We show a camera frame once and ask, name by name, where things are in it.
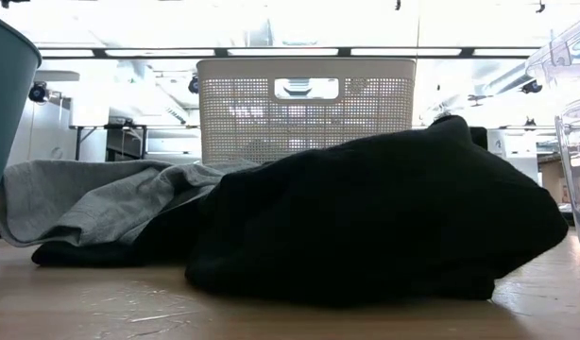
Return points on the white perforated plastic basket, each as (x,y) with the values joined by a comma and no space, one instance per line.
(233,68)

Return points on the teal plastic bin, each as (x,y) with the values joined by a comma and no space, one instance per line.
(9,104)

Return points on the round black camera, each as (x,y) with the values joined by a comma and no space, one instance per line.
(532,86)
(194,85)
(37,92)

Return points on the brown cardboard box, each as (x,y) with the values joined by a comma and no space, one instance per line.
(552,177)

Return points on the black cloth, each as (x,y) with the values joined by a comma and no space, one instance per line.
(365,217)

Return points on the grey cloth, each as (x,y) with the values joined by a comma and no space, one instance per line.
(82,203)

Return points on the white cabinet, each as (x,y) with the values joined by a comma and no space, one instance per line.
(512,151)

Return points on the clear plastic bin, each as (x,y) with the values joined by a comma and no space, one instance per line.
(575,156)

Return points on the black background table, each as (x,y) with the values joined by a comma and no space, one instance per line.
(124,141)

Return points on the black ceiling beam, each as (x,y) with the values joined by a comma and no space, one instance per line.
(346,52)

